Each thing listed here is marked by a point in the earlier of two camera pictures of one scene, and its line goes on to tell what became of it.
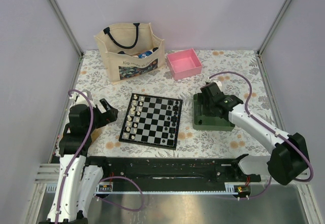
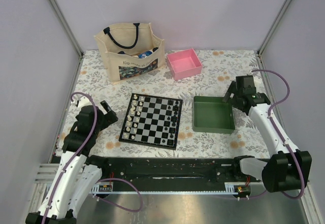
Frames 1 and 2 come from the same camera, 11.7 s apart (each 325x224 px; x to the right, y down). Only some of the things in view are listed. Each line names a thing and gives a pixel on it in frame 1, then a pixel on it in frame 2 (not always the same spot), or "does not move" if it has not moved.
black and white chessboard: (152, 121) does not move
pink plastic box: (184, 64) does not move
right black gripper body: (207, 105) → (234, 100)
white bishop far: (132, 109) does not move
